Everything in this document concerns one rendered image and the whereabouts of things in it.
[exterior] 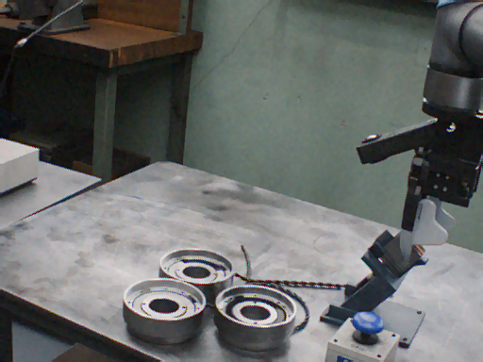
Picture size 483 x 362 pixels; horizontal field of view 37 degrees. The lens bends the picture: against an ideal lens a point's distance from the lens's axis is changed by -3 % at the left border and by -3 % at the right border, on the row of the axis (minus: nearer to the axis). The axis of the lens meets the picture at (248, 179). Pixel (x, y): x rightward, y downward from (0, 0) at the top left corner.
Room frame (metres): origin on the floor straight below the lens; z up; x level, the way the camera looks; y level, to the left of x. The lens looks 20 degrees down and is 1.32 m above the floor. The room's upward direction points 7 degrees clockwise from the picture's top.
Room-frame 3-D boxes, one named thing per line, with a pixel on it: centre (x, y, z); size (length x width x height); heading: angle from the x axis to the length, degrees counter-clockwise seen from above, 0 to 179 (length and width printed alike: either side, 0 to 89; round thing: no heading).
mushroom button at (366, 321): (0.78, -0.16, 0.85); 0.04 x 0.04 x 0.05
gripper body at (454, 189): (0.89, -0.25, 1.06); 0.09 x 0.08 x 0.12; 67
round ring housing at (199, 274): (0.93, 0.06, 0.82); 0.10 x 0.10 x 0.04
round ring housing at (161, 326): (0.83, 0.09, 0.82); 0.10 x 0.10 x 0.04
